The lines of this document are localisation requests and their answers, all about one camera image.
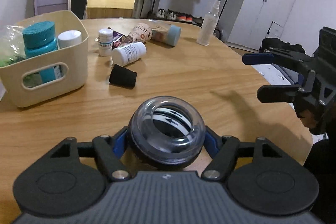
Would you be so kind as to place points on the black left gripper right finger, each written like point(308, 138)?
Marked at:
point(259, 176)

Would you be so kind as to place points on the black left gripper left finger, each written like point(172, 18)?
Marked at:
point(72, 176)

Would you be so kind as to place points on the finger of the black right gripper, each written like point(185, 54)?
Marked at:
point(286, 93)
point(275, 56)

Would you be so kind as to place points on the clear spray bottle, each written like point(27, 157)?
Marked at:
point(209, 24)

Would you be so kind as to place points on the clear gyro wrist ball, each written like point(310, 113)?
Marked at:
point(167, 132)

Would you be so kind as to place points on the white wardrobe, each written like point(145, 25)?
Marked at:
point(258, 19)

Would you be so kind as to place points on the cream plastic storage basket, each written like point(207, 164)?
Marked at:
point(22, 80)

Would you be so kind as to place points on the black cup lying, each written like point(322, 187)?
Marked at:
point(123, 77)

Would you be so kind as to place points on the toothpick jar blue lid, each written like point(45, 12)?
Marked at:
point(163, 32)

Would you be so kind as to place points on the row of shoes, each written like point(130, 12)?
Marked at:
point(179, 17)

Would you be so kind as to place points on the white pill bottle lying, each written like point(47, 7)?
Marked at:
point(128, 53)

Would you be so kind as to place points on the beige patterned snack packet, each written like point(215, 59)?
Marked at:
point(140, 33)

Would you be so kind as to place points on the white lid jar in basket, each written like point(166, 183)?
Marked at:
point(69, 38)

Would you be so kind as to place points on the clear plastic bag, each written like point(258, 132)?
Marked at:
point(12, 48)

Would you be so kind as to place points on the teal capped bottle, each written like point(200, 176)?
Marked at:
point(39, 38)

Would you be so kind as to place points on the small white pill bottle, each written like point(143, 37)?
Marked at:
point(105, 41)

